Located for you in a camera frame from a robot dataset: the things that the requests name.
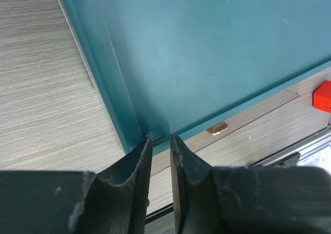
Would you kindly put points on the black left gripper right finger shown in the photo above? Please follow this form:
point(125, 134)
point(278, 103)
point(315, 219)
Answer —
point(249, 199)

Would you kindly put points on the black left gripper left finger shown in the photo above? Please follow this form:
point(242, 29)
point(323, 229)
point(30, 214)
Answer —
point(112, 201)

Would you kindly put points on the clear acrylic drawer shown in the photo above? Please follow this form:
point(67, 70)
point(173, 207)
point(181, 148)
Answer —
point(239, 120)
point(245, 146)

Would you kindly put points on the orange cube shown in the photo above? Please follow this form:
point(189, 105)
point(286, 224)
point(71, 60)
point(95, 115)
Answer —
point(322, 97)

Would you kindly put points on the teal drawer cabinet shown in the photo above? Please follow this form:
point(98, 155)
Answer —
point(181, 66)

